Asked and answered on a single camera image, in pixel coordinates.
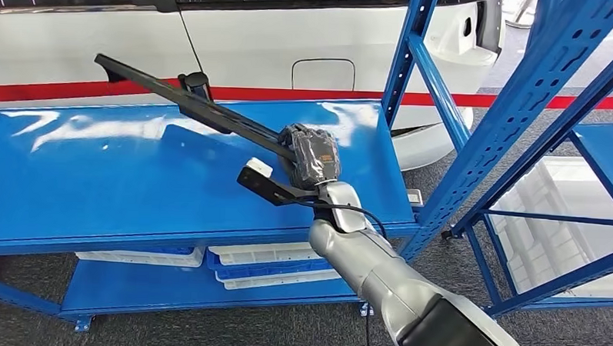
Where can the black plastic plate frame part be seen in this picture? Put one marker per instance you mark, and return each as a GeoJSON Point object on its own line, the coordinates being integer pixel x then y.
{"type": "Point", "coordinates": [212, 112]}

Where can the blue metal shelf rack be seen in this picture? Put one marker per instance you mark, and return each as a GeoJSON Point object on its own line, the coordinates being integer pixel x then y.
{"type": "Point", "coordinates": [81, 194]}
{"type": "Point", "coordinates": [608, 146]}

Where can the red barrier belt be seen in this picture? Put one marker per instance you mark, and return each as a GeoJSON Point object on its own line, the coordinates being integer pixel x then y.
{"type": "Point", "coordinates": [34, 92]}
{"type": "Point", "coordinates": [340, 95]}

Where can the small white tag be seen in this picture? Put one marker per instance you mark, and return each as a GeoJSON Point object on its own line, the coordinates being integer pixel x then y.
{"type": "Point", "coordinates": [415, 197]}

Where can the white car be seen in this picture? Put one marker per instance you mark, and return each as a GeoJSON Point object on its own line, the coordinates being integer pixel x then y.
{"type": "Point", "coordinates": [265, 38]}

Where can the large white plastic crate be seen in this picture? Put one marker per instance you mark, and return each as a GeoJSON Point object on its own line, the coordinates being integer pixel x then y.
{"type": "Point", "coordinates": [549, 236]}

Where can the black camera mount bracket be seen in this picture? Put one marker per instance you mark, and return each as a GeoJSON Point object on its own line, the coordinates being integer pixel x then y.
{"type": "Point", "coordinates": [270, 188]}

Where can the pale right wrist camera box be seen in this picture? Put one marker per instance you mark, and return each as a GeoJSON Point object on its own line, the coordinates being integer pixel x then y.
{"type": "Point", "coordinates": [259, 167]}

